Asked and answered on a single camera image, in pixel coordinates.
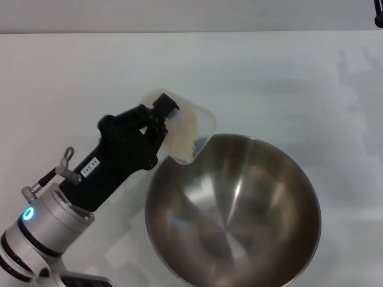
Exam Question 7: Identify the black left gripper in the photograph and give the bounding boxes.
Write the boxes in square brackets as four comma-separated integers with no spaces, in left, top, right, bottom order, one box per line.
[58,93,181,212]

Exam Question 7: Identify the white rice grains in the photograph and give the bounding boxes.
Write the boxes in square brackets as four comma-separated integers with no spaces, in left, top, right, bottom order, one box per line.
[169,114,200,164]

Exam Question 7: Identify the clear plastic measuring cup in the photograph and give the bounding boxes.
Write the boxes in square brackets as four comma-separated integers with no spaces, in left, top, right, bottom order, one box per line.
[140,87,217,166]

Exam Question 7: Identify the large stainless steel bowl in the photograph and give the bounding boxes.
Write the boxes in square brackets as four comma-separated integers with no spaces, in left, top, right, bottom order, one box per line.
[144,133,323,287]

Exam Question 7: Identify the white number label sticker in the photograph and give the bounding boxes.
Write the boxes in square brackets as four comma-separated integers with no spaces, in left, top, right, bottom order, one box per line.
[80,161,100,178]

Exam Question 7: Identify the left gripper cable with connector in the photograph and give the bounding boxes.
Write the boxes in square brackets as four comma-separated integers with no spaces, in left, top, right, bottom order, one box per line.
[20,146,82,201]

